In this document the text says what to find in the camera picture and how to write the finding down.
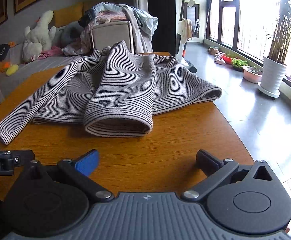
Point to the black window frame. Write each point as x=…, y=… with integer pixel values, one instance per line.
x=237, y=25

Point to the white plush duck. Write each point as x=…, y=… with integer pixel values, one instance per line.
x=38, y=37

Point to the yellow plush toy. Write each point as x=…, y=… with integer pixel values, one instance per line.
x=12, y=70

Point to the grey neck pillow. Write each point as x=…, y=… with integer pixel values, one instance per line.
x=70, y=31

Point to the pink patterned garment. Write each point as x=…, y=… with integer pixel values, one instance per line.
x=110, y=16

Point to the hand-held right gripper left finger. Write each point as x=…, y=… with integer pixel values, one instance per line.
x=88, y=163

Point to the pink flower pot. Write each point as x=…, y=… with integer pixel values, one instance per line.
x=252, y=76

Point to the yellow cushion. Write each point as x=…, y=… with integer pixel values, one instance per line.
x=68, y=15
x=90, y=6

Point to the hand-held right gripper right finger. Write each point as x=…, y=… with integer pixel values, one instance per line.
x=209, y=160

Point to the orange plush toy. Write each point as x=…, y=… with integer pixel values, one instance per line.
x=2, y=67

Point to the hanging cream towel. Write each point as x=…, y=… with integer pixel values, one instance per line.
x=187, y=28

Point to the green seedling tray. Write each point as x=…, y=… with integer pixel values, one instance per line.
x=239, y=63

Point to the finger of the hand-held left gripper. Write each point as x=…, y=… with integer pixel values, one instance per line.
x=20, y=157

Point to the tall bamboo plant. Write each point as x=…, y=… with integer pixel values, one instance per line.
x=281, y=35

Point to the beige upholstered chair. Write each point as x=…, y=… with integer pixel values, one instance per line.
x=110, y=35

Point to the grey sofa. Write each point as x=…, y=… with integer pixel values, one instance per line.
x=18, y=75

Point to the white plant pot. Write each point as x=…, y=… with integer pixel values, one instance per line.
x=273, y=75

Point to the white exercise machine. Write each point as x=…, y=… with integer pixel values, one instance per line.
x=181, y=47

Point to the pink cloth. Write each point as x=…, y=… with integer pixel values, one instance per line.
x=49, y=53

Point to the red tray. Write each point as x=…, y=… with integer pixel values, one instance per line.
x=226, y=59

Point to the striped knit sweater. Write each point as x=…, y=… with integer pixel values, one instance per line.
x=125, y=87

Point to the dark knit garment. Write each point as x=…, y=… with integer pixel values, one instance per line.
x=88, y=17

